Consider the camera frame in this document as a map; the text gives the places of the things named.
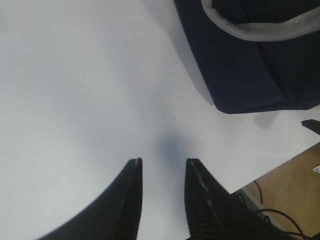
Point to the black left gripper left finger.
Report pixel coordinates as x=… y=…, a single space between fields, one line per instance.
x=114 y=215

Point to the navy blue lunch bag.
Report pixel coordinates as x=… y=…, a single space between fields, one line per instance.
x=255 y=55

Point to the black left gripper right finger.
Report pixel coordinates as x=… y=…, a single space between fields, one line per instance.
x=214 y=214

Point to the black tape on table edge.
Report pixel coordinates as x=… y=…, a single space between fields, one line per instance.
x=313 y=125

